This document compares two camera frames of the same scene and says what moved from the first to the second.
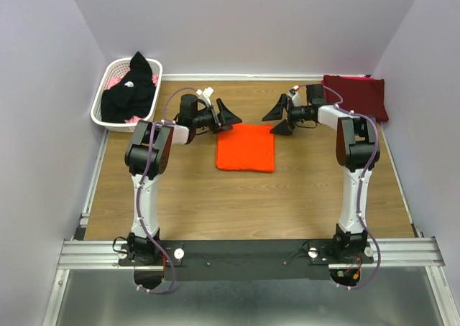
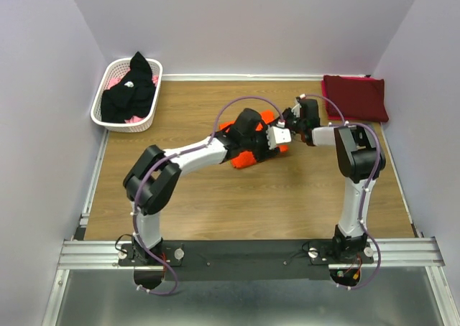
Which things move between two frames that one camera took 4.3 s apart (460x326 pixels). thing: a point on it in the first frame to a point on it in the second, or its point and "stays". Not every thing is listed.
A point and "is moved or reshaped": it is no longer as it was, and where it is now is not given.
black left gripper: [226, 116] to [261, 155]
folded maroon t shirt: [365, 97] stays
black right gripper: [276, 113] to [287, 113]
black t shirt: [133, 96] stays
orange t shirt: [246, 147] is moved or reshaped
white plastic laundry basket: [116, 67] stays
